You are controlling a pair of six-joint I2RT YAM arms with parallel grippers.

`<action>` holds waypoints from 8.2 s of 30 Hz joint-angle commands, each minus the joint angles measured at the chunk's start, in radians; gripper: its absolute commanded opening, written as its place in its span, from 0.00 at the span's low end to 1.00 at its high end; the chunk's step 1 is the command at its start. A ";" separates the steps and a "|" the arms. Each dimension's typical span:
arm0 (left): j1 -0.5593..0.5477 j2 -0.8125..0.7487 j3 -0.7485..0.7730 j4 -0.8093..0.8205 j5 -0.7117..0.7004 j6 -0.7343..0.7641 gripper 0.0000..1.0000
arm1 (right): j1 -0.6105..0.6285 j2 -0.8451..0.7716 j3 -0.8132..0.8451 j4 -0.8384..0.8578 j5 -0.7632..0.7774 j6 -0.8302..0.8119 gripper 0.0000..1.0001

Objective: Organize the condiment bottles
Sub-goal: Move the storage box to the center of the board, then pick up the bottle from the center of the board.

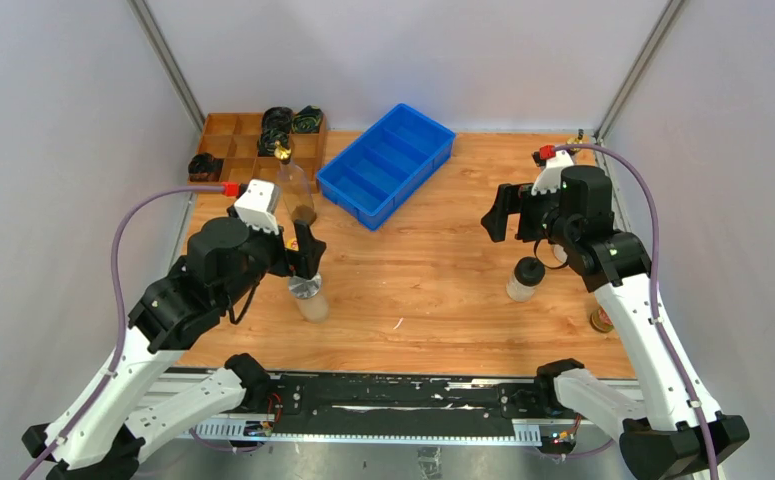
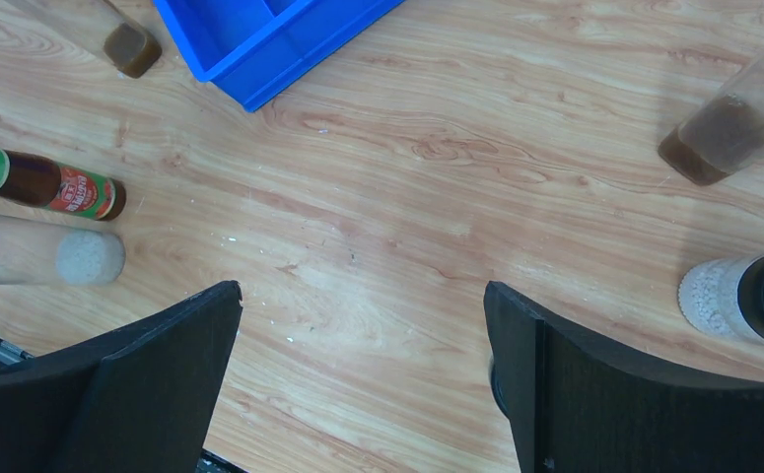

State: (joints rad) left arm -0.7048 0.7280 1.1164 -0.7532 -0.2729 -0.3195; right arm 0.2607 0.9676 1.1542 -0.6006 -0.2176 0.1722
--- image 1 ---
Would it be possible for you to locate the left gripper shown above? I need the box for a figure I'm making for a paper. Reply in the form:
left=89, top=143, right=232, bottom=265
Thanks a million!
left=221, top=203, right=327, bottom=308

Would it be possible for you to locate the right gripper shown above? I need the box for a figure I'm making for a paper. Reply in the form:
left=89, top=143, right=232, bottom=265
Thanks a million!
left=481, top=178, right=578, bottom=248

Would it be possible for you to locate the tall oil bottle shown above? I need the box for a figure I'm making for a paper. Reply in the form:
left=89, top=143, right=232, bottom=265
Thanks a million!
left=273, top=134, right=317, bottom=225
left=565, top=129, right=593, bottom=158

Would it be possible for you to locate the blue plastic divided bin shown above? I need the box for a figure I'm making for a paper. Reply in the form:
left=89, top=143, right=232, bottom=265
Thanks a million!
left=316, top=103, right=456, bottom=231

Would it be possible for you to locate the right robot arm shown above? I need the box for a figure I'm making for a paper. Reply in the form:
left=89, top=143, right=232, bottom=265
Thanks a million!
left=481, top=166, right=750, bottom=479

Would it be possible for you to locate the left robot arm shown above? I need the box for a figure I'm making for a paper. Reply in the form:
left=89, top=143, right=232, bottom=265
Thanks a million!
left=22, top=211, right=327, bottom=479

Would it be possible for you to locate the silver lid spice jar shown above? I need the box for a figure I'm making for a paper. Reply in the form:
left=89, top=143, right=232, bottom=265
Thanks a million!
left=288, top=273, right=329, bottom=323

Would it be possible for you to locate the black cap shaker jar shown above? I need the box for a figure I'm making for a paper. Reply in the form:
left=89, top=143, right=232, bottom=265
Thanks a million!
left=506, top=257, right=546, bottom=303

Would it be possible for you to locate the wooden compartment tray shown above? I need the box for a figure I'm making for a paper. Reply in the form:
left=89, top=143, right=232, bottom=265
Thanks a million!
left=184, top=112, right=328, bottom=193

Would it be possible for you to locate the black roll left compartment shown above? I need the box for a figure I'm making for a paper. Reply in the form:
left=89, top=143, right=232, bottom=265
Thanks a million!
left=188, top=152, right=224, bottom=183

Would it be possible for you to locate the right yellow cap sauce bottle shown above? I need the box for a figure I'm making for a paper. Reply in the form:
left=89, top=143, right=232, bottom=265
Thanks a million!
left=589, top=307, right=614, bottom=334

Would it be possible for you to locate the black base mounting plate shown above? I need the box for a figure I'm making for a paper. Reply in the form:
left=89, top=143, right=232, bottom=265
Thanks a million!
left=233, top=372, right=577, bottom=441

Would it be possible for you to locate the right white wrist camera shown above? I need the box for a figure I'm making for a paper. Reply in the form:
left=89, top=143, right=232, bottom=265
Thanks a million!
left=531, top=149, right=574, bottom=196

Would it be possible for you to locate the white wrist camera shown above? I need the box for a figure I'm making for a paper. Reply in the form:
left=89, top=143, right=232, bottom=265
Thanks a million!
left=531, top=149, right=574, bottom=196
left=233, top=179, right=281, bottom=234

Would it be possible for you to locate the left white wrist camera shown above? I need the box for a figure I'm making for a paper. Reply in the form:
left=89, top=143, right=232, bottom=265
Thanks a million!
left=233, top=179, right=281, bottom=234

